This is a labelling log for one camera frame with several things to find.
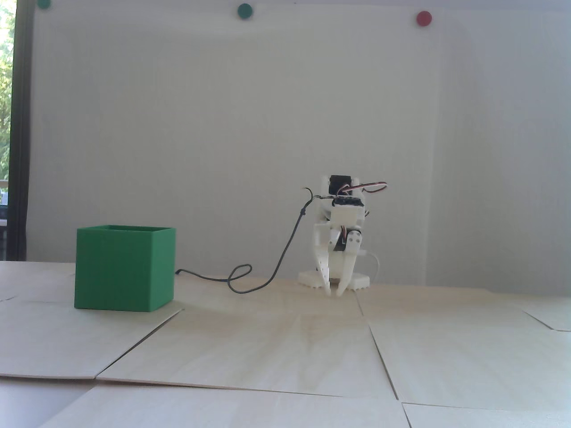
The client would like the red white servo wire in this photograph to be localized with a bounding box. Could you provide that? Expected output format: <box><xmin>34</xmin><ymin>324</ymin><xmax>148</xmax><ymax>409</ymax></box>
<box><xmin>338</xmin><ymin>180</ymin><xmax>388</xmax><ymax>197</ymax></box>

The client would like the dark window frame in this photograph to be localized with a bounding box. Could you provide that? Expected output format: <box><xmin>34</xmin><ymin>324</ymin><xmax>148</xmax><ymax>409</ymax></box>
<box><xmin>10</xmin><ymin>0</ymin><xmax>35</xmax><ymax>262</ymax></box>

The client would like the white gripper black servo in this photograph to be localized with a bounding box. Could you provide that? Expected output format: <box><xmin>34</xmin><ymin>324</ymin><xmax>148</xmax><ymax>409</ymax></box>
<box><xmin>313</xmin><ymin>206</ymin><xmax>365</xmax><ymax>297</ymax></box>

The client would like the green box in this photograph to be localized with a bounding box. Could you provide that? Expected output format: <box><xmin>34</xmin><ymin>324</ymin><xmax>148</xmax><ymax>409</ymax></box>
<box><xmin>74</xmin><ymin>225</ymin><xmax>177</xmax><ymax>313</ymax></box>

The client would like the black camera cable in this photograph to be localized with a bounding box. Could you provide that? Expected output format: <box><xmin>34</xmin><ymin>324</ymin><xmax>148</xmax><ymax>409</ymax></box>
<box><xmin>175</xmin><ymin>187</ymin><xmax>333</xmax><ymax>294</ymax></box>

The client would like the white power cable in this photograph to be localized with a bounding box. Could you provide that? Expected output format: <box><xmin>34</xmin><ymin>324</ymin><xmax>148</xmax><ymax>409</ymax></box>
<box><xmin>357</xmin><ymin>250</ymin><xmax>381</xmax><ymax>284</ymax></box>

